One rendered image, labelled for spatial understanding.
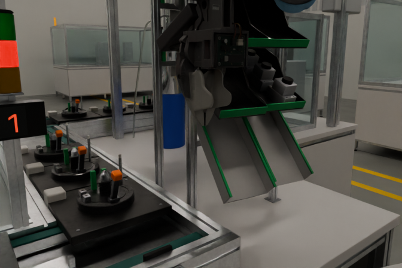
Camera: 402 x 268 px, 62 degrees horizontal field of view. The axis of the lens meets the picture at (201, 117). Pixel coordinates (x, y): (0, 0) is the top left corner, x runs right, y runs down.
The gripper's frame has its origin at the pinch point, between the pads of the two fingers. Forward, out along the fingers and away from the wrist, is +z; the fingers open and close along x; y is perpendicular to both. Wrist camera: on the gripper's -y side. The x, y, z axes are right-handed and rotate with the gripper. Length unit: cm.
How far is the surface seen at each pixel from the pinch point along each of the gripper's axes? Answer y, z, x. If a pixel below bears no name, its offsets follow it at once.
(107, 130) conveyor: -137, 34, 36
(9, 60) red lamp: -29.5, -9.2, -23.3
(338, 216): -5, 37, 54
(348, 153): -67, 56, 173
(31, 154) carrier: -87, 26, -12
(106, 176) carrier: -32.2, 19.2, -4.9
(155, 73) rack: -40.0, -4.7, 14.1
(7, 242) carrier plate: -27.0, 26.2, -27.5
